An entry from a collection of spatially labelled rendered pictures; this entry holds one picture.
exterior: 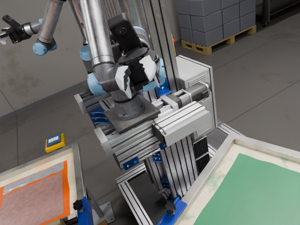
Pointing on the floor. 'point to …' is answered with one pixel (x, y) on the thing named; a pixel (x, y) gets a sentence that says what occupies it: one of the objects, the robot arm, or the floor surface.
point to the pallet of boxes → (214, 22)
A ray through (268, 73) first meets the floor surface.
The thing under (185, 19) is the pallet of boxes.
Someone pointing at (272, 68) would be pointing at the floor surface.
